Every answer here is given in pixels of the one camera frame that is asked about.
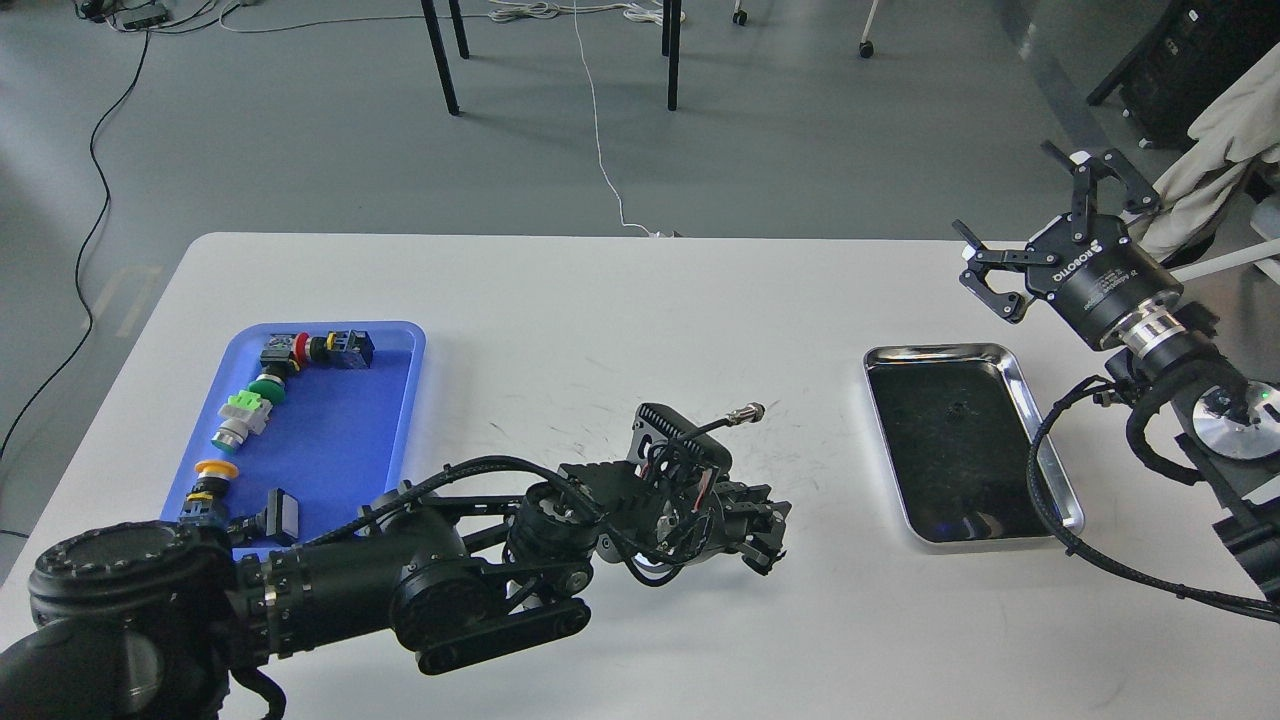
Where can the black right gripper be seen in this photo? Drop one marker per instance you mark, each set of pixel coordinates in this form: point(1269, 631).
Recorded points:
point(1100, 280)

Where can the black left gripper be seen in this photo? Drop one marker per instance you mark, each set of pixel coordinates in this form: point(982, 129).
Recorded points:
point(701, 521)

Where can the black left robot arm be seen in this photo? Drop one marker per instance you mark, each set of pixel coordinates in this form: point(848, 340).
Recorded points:
point(155, 619)

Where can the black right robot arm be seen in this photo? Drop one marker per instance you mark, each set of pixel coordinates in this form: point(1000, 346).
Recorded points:
point(1194, 418)

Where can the silver metal tray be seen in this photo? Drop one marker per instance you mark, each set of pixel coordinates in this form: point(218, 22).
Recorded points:
point(961, 485)

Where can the blue plastic tray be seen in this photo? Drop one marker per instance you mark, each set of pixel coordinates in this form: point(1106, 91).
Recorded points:
point(336, 443)

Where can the beige cloth on chair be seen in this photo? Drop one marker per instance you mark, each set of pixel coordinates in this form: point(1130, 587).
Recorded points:
point(1237, 132)

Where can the black cabinet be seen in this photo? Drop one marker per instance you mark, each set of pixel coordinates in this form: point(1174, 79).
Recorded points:
point(1195, 51)

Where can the white chair leg with caster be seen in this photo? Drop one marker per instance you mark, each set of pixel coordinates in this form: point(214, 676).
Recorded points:
point(866, 47)

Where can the black table leg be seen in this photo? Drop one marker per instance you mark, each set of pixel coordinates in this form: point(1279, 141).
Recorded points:
point(459, 30)
point(672, 13)
point(443, 68)

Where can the black square push button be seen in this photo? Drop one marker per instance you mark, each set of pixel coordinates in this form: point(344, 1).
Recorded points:
point(278, 522)

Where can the red emergency stop button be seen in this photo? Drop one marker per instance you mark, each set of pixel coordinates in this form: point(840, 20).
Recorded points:
point(285, 353)

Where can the black power strip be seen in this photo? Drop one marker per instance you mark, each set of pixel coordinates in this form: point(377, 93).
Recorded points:
point(144, 16)

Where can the black blue switch block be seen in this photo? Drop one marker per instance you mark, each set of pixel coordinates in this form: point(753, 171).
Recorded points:
point(352, 350)

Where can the green push button switch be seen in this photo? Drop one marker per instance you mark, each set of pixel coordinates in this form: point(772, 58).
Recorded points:
point(270, 385)

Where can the light green white switch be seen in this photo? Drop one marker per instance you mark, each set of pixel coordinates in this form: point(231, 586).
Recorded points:
point(242, 416)

